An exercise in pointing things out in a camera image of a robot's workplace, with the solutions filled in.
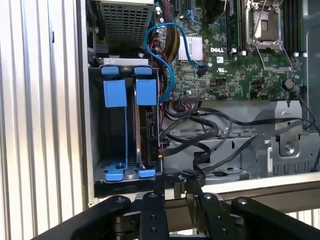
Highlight yellow black wire bundle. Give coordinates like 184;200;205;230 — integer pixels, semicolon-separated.
161;23;183;64

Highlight thick black sleeved wire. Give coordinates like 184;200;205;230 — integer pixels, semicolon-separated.
162;106;221;142

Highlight silver power supply box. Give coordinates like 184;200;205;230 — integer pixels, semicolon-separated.
98;0;155;54

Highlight green Dell motherboard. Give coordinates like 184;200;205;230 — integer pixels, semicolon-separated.
149;0;309;102

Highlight empty blue disk carrier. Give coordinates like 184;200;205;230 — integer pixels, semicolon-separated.
100;65;128;182

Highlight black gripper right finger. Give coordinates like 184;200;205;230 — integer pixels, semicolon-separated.
185;175;320;240

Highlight metal socket cover frame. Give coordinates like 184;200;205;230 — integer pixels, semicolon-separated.
257;41;294;74

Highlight long black wire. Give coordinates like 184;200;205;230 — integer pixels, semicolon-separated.
197;106;320;133

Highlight thin black wire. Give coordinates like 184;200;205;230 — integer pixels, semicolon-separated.
282;86;311;131

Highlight disk bay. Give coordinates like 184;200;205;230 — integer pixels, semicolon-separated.
88;58;165;184

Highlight blue data wire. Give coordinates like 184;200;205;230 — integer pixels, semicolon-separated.
144;23;209;101

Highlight silver finned heat sink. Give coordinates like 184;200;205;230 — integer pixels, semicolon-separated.
178;34;204;61

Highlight black RAM slots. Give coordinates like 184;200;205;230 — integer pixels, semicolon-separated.
283;0;308;57

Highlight black open PC case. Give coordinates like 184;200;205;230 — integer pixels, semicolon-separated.
74;0;320;226

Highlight black sleeved disk wire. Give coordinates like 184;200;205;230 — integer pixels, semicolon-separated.
159;139;208;188

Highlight CPU socket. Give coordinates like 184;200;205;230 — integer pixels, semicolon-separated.
246;0;285;49

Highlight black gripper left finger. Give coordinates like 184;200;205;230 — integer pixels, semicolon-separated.
67;174;168;240

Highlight locking lever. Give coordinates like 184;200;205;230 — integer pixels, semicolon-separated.
251;0;270;42

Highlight hard disk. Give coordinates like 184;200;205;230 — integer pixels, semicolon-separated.
134;66;163;179

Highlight silver drive cage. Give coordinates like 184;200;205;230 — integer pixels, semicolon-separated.
254;99;320;177

